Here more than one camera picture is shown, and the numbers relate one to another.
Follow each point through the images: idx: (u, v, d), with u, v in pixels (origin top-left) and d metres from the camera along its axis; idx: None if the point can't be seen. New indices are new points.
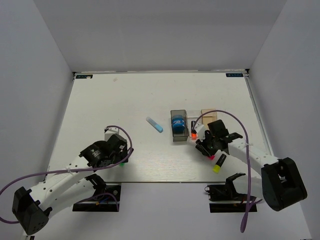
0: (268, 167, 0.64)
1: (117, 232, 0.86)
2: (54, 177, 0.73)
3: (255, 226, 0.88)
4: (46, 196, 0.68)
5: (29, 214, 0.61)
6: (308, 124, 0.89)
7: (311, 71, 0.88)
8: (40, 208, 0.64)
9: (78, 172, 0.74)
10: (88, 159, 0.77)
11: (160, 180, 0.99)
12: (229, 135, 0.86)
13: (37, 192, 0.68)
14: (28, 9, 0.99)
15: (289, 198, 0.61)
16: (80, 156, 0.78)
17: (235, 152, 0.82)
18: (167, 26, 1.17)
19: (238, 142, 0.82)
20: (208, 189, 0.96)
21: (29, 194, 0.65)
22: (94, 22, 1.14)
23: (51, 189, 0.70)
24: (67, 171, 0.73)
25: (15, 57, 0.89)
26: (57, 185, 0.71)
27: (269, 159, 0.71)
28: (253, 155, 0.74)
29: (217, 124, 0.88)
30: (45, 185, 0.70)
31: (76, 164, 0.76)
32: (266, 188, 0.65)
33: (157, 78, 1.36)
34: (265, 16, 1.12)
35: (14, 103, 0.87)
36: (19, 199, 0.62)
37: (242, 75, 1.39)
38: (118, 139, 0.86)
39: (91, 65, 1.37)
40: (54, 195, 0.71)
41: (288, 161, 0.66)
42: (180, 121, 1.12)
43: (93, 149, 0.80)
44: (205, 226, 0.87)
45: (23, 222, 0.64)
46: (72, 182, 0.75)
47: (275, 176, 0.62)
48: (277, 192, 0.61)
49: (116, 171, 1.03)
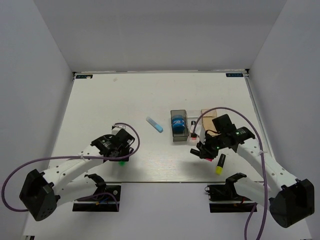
0: (285, 191, 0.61)
1: (117, 232, 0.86)
2: (67, 163, 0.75)
3: (256, 226, 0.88)
4: (59, 180, 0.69)
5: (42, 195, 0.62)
6: (308, 124, 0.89)
7: (311, 71, 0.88)
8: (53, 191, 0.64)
9: (90, 159, 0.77)
10: (99, 149, 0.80)
11: (160, 180, 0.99)
12: (239, 132, 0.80)
13: (51, 175, 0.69)
14: (28, 9, 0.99)
15: (297, 218, 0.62)
16: (91, 145, 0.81)
17: (247, 156, 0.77)
18: (167, 26, 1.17)
19: (251, 144, 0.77)
20: (208, 189, 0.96)
21: (42, 178, 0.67)
22: (94, 22, 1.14)
23: (64, 173, 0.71)
24: (80, 156, 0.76)
25: (15, 57, 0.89)
26: (70, 169, 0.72)
27: (287, 178, 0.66)
28: (269, 170, 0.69)
29: (223, 119, 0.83)
30: (59, 169, 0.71)
31: (87, 151, 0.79)
32: (277, 205, 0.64)
33: (157, 78, 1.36)
34: (265, 16, 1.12)
35: (14, 103, 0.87)
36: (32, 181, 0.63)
37: (242, 75, 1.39)
38: (127, 133, 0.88)
39: (91, 65, 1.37)
40: (66, 180, 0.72)
41: (307, 183, 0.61)
42: (180, 121, 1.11)
43: (102, 140, 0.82)
44: (206, 226, 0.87)
45: (32, 206, 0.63)
46: (82, 169, 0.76)
47: (291, 199, 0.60)
48: (289, 214, 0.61)
49: (116, 172, 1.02)
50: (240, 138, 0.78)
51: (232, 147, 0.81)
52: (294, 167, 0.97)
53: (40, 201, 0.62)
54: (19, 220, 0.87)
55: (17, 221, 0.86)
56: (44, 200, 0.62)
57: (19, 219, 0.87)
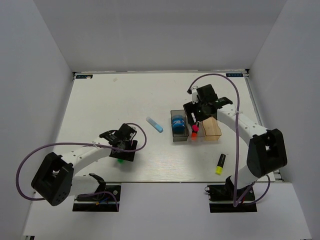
0: (256, 138, 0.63)
1: (118, 232, 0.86)
2: (82, 148, 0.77)
3: (255, 226, 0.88)
4: (76, 162, 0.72)
5: (62, 174, 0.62)
6: (308, 124, 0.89)
7: (310, 72, 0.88)
8: (72, 172, 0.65)
9: (102, 147, 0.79)
10: (107, 140, 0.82)
11: (160, 180, 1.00)
12: (218, 100, 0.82)
13: (68, 158, 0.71)
14: (28, 9, 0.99)
15: (270, 167, 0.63)
16: (100, 137, 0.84)
17: (225, 120, 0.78)
18: (167, 27, 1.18)
19: (228, 108, 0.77)
20: (208, 189, 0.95)
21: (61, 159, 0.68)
22: (94, 22, 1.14)
23: (80, 156, 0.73)
24: (93, 144, 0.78)
25: (16, 58, 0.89)
26: (86, 153, 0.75)
27: (259, 128, 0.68)
28: (242, 124, 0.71)
29: (206, 89, 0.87)
30: (75, 153, 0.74)
31: (98, 141, 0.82)
32: (250, 155, 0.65)
33: (157, 78, 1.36)
34: (265, 16, 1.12)
35: (14, 103, 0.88)
36: (51, 161, 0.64)
37: (242, 75, 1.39)
38: (129, 127, 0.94)
39: (91, 65, 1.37)
40: (81, 164, 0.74)
41: (277, 132, 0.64)
42: (180, 121, 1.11)
43: (110, 133, 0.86)
44: (206, 226, 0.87)
45: (52, 186, 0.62)
46: (94, 156, 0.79)
47: (262, 146, 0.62)
48: (262, 162, 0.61)
49: (117, 173, 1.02)
50: (219, 105, 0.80)
51: (214, 116, 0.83)
52: (294, 167, 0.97)
53: (60, 180, 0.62)
54: (19, 220, 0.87)
55: (17, 220, 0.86)
56: (64, 179, 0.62)
57: (19, 219, 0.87)
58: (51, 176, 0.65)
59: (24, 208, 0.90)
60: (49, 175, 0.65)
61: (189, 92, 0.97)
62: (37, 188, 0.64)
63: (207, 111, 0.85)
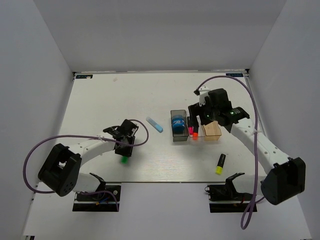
0: (278, 169, 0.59)
1: (117, 232, 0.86)
2: (87, 141, 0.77)
3: (255, 226, 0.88)
4: (83, 153, 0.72)
5: (71, 163, 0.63)
6: (308, 124, 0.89)
7: (311, 71, 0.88)
8: (79, 162, 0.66)
9: (106, 141, 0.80)
10: (111, 134, 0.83)
11: (160, 180, 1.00)
12: (234, 112, 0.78)
13: (75, 149, 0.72)
14: (28, 9, 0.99)
15: (287, 196, 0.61)
16: (103, 132, 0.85)
17: (241, 136, 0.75)
18: (166, 27, 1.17)
19: (245, 124, 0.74)
20: (208, 189, 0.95)
21: (67, 151, 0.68)
22: (94, 21, 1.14)
23: (87, 148, 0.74)
24: (98, 137, 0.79)
25: (15, 58, 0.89)
26: (93, 146, 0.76)
27: (280, 156, 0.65)
28: (261, 148, 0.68)
29: (220, 96, 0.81)
30: (81, 144, 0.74)
31: (103, 135, 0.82)
32: (268, 183, 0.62)
33: (157, 78, 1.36)
34: (265, 16, 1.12)
35: (14, 103, 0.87)
36: (58, 151, 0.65)
37: (242, 75, 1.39)
38: (131, 123, 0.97)
39: (91, 65, 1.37)
40: (88, 155, 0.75)
41: (299, 161, 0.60)
42: (180, 121, 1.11)
43: (113, 128, 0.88)
44: (206, 226, 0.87)
45: (60, 176, 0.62)
46: (99, 149, 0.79)
47: (283, 178, 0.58)
48: (280, 192, 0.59)
49: (117, 173, 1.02)
50: (235, 120, 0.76)
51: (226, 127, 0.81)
52: None
53: (68, 169, 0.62)
54: (19, 220, 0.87)
55: (17, 220, 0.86)
56: (72, 168, 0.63)
57: (19, 219, 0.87)
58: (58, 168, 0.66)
59: (24, 208, 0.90)
60: (55, 167, 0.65)
61: (196, 93, 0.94)
62: (44, 180, 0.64)
63: (219, 121, 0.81)
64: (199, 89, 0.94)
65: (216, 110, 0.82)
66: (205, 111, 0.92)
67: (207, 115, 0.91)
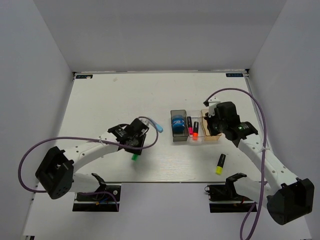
0: (285, 189, 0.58)
1: (117, 232, 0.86)
2: (86, 144, 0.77)
3: (255, 226, 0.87)
4: (78, 158, 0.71)
5: (62, 169, 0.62)
6: (308, 124, 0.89)
7: (310, 71, 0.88)
8: (72, 170, 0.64)
9: (107, 144, 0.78)
10: (115, 136, 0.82)
11: (160, 180, 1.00)
12: (242, 127, 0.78)
13: (71, 153, 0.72)
14: (28, 9, 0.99)
15: (294, 216, 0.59)
16: (108, 132, 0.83)
17: (248, 152, 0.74)
18: (166, 27, 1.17)
19: (253, 140, 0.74)
20: (208, 189, 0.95)
21: (63, 155, 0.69)
22: (94, 21, 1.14)
23: (83, 153, 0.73)
24: (99, 141, 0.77)
25: (15, 58, 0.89)
26: (89, 150, 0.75)
27: (288, 176, 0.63)
28: (269, 167, 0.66)
29: (229, 109, 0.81)
30: (78, 149, 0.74)
31: (105, 137, 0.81)
32: (275, 202, 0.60)
33: (156, 78, 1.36)
34: (265, 16, 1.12)
35: (14, 103, 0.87)
36: (55, 154, 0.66)
37: (242, 75, 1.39)
38: (142, 122, 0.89)
39: (91, 65, 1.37)
40: (86, 158, 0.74)
41: (307, 182, 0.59)
42: (180, 121, 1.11)
43: (119, 129, 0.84)
44: (206, 226, 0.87)
45: (52, 182, 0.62)
46: (98, 153, 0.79)
47: (291, 199, 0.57)
48: (286, 213, 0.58)
49: (117, 173, 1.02)
50: (243, 135, 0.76)
51: (234, 142, 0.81)
52: (293, 167, 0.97)
53: (59, 175, 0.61)
54: (19, 220, 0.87)
55: (17, 220, 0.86)
56: (64, 174, 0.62)
57: (19, 219, 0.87)
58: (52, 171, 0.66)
59: (24, 208, 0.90)
60: (51, 169, 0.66)
61: (206, 103, 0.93)
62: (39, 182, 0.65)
63: (227, 135, 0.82)
64: (209, 99, 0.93)
65: (224, 123, 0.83)
66: (214, 123, 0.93)
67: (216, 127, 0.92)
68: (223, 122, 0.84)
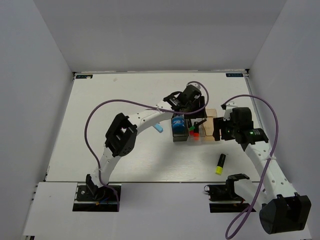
0: (280, 200, 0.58)
1: (117, 232, 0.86)
2: (145, 112, 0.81)
3: (255, 226, 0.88)
4: (140, 124, 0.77)
5: (128, 133, 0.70)
6: (308, 124, 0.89)
7: (310, 72, 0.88)
8: (136, 133, 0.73)
9: (164, 112, 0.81)
10: (170, 104, 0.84)
11: (160, 180, 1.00)
12: (254, 132, 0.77)
13: (134, 119, 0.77)
14: (28, 9, 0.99)
15: (283, 228, 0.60)
16: (163, 101, 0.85)
17: (253, 158, 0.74)
18: (167, 26, 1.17)
19: (261, 147, 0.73)
20: (208, 189, 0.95)
21: (128, 120, 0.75)
22: (94, 21, 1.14)
23: (144, 119, 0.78)
24: (156, 109, 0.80)
25: (15, 58, 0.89)
26: (150, 117, 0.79)
27: (286, 189, 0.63)
28: (270, 176, 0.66)
29: (243, 113, 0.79)
30: (139, 116, 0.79)
31: (161, 106, 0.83)
32: (266, 212, 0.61)
33: (156, 78, 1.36)
34: (265, 16, 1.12)
35: (13, 103, 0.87)
36: (121, 119, 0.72)
37: (242, 75, 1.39)
38: (194, 89, 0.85)
39: (91, 65, 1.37)
40: (145, 125, 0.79)
41: (305, 199, 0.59)
42: (180, 121, 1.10)
43: (173, 98, 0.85)
44: (206, 226, 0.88)
45: (120, 142, 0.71)
46: (158, 119, 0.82)
47: (283, 211, 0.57)
48: (276, 224, 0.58)
49: (118, 173, 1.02)
50: (252, 140, 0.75)
51: (242, 145, 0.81)
52: (293, 167, 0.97)
53: (127, 137, 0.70)
54: (19, 220, 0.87)
55: (17, 221, 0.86)
56: (131, 136, 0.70)
57: (18, 220, 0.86)
58: (119, 133, 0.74)
59: (24, 208, 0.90)
60: (118, 131, 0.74)
61: (223, 107, 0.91)
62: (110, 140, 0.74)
63: (237, 138, 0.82)
64: (227, 103, 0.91)
65: (237, 126, 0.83)
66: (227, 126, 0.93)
67: (229, 130, 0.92)
68: (236, 125, 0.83)
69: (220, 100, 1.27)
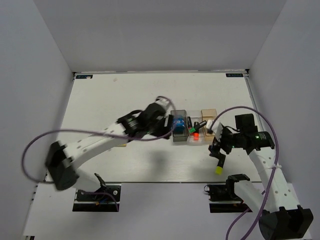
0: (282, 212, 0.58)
1: (117, 233, 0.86)
2: (90, 138, 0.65)
3: (255, 226, 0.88)
4: (77, 155, 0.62)
5: (62, 167, 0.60)
6: (308, 124, 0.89)
7: (310, 71, 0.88)
8: (72, 166, 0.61)
9: (113, 138, 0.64)
10: (123, 127, 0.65)
11: (160, 180, 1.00)
12: (260, 136, 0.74)
13: (71, 150, 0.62)
14: (28, 9, 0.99)
15: (281, 236, 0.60)
16: (116, 123, 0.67)
17: (257, 165, 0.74)
18: (167, 26, 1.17)
19: (266, 154, 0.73)
20: (208, 189, 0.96)
21: (64, 150, 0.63)
22: (94, 21, 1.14)
23: (84, 149, 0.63)
24: (102, 134, 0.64)
25: (15, 58, 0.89)
26: (92, 145, 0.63)
27: (289, 201, 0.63)
28: (274, 186, 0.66)
29: (246, 117, 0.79)
30: (80, 144, 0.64)
31: (112, 129, 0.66)
32: (266, 220, 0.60)
33: (156, 78, 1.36)
34: (265, 16, 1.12)
35: (13, 102, 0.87)
36: (56, 149, 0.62)
37: (242, 75, 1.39)
38: (156, 107, 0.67)
39: (91, 65, 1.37)
40: (88, 155, 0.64)
41: (308, 212, 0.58)
42: (180, 121, 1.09)
43: (129, 119, 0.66)
44: (205, 226, 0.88)
45: (55, 176, 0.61)
46: (104, 147, 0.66)
47: (284, 224, 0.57)
48: (275, 233, 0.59)
49: (118, 173, 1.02)
50: (257, 145, 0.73)
51: (247, 151, 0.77)
52: (293, 167, 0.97)
53: (61, 172, 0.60)
54: (19, 220, 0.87)
55: (17, 221, 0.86)
56: (64, 171, 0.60)
57: (18, 220, 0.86)
58: None
59: (24, 208, 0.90)
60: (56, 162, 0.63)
61: None
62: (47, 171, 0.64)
63: (241, 143, 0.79)
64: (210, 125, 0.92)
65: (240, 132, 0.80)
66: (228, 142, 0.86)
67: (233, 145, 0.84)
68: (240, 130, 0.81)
69: (220, 100, 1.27)
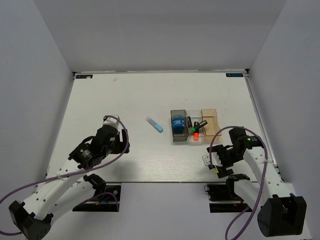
0: (276, 199, 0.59)
1: (117, 232, 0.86)
2: (46, 186, 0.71)
3: (255, 226, 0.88)
4: (40, 207, 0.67)
5: (27, 224, 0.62)
6: (307, 124, 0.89)
7: (310, 72, 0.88)
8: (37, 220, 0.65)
9: (69, 177, 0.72)
10: (78, 160, 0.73)
11: (160, 180, 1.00)
12: (251, 138, 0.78)
13: (32, 206, 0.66)
14: (28, 9, 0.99)
15: (280, 230, 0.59)
16: (69, 159, 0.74)
17: (250, 162, 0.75)
18: (167, 26, 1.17)
19: (257, 152, 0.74)
20: (208, 189, 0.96)
21: (24, 208, 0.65)
22: (93, 21, 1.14)
23: (44, 199, 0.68)
24: (58, 177, 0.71)
25: (15, 58, 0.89)
26: (50, 193, 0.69)
27: (282, 190, 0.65)
28: (266, 178, 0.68)
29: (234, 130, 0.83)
30: (38, 196, 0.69)
31: (66, 168, 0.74)
32: (263, 213, 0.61)
33: (156, 78, 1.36)
34: (265, 16, 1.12)
35: (13, 102, 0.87)
36: (14, 211, 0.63)
37: (242, 75, 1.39)
38: (106, 132, 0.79)
39: (91, 65, 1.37)
40: (50, 203, 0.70)
41: (301, 200, 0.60)
42: (180, 121, 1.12)
43: (81, 149, 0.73)
44: (206, 226, 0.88)
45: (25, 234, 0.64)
46: (64, 188, 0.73)
47: (279, 212, 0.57)
48: (273, 225, 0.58)
49: (118, 173, 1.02)
50: (249, 145, 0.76)
51: (241, 153, 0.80)
52: (293, 167, 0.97)
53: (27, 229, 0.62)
54: None
55: None
56: (31, 226, 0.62)
57: None
58: None
59: None
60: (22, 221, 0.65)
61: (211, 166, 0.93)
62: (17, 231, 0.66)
63: (234, 148, 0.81)
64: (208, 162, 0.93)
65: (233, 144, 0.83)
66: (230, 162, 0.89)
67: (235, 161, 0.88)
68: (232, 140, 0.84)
69: (220, 100, 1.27)
